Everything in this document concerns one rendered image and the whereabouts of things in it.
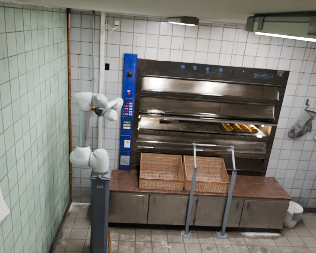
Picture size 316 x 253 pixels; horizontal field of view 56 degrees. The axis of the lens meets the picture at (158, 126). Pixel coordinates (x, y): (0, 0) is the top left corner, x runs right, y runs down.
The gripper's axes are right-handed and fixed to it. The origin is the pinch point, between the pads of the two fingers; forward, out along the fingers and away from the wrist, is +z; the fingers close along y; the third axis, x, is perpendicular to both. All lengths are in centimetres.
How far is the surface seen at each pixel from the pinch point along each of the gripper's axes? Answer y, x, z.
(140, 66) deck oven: -54, 48, -29
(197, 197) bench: 93, 66, -124
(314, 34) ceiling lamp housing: -110, -156, -271
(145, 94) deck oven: -20, 55, -35
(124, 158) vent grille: 70, 36, -22
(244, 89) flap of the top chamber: -35, 144, -125
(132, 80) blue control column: -37, 40, -25
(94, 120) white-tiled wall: 19.1, 9.0, 10.7
